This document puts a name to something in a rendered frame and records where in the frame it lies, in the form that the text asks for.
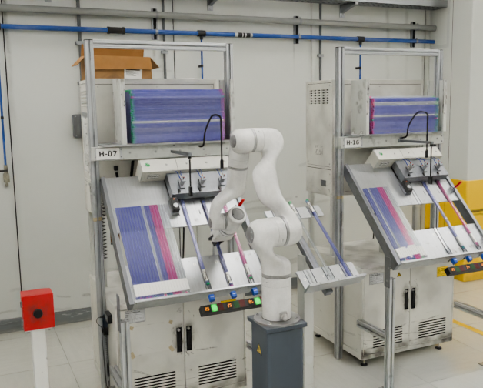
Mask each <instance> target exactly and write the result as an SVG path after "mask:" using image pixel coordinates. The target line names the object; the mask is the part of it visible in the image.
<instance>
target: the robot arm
mask: <svg viewBox="0 0 483 388"><path fill-rule="evenodd" d="M283 146H284V139H283V137H282V135H281V133H280V132H279V131H278V130H277V129H273V128H251V129H235V130H234V131H233V132H232V133H231V136H230V147H229V155H228V173H227V182H226V187H225V188H224V189H223V190H222V191H221V192H220V193H219V194H218V195H217V196H216V197H215V198H214V199H213V201H212V204H211V206H210V210H209V217H208V225H209V227H210V229H212V231H211V233H210V235H212V236H210V237H209V238H208V241H212V244H213V246H216V244H217V242H218V243H219V245H220V244H221V243H223V242H224V241H226V240H230V239H231V238H232V237H233V235H234V234H235V232H236V231H237V230H238V228H239V227H240V226H241V224H242V223H243V222H244V221H245V219H246V213H245V211H244V209H242V208H241V207H238V206H233V207H231V208H230V209H229V211H228V212H225V213H221V211H222V209H223V207H224V206H225V205H226V204H227V203H228V202H230V201H231V200H233V199H236V198H238V197H240V196H243V195H244V194H245V188H246V181H247V174H248V160H249V153H250V152H260V153H261V154H262V158H261V161H260V162H259V163H258V164H257V166H256V167H255V168H254V170H253V173H252V177H253V182H254V186H255V191H256V194H257V197H258V198H259V200H260V201H261V203H262V204H263V205H265V206H267V207H268V208H269V209H270V210H271V211H272V212H273V213H274V214H275V217H271V218H264V219H256V220H254V221H253V222H251V223H250V224H249V225H248V228H247V231H246V239H247V241H248V244H249V245H250V246H251V248H253V250H254V251H255V252H256V253H257V254H258V257H259V259H260V261H261V296H262V311H261V312H259V313H256V314H255V315H254V321H255V322H256V323H257V324H259V325H261V326H267V327H286V326H293V325H295V324H297V323H298V322H299V321H300V316H299V315H298V314H297V313H295V312H292V311H291V263H290V261H289V260H288V259H287V258H285V257H284V256H280V255H277V254H275V253H274V251H273V248H274V247H279V246H290V245H293V244H296V243H297V242H298V241H299V240H300V239H301V237H302V225H301V222H300V220H299V218H298V217H297V216H296V214H295V212H294V211H293V210H292V209H291V207H290V206H289V204H287V202H286V201H285V199H284V197H283V195H282V194H281V190H280V187H279V184H278V177H277V172H276V163H277V160H278V157H279V155H280V154H281V151H282V150H283Z"/></svg>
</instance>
